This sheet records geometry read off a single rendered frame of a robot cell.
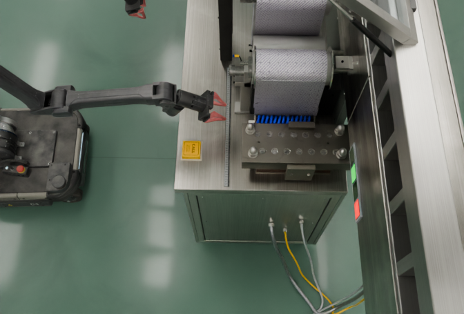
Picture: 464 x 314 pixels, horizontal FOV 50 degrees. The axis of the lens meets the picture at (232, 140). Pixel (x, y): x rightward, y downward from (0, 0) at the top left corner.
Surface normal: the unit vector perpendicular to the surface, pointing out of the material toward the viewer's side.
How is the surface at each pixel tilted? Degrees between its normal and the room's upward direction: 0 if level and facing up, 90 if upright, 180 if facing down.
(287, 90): 90
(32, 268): 0
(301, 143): 0
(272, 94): 90
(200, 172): 0
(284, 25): 92
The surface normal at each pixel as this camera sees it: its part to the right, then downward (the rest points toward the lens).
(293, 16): -0.02, 0.91
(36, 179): 0.00, -0.44
